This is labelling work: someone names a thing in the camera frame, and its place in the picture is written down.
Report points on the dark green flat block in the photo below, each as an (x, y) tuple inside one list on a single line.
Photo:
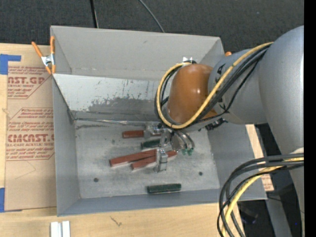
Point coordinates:
[(164, 188), (150, 144)]

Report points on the red-brown flat block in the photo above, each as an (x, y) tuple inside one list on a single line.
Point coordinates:
[(128, 158), (143, 165), (132, 134)]

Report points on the black cylinder on white bracket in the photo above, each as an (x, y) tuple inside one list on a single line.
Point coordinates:
[(214, 125)]

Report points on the grey metal bin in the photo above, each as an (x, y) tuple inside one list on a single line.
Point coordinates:
[(118, 181)]

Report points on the brown cardboard board red print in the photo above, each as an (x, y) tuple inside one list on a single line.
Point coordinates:
[(29, 132)]

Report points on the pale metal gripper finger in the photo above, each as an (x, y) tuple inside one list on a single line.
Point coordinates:
[(152, 130), (162, 160)]

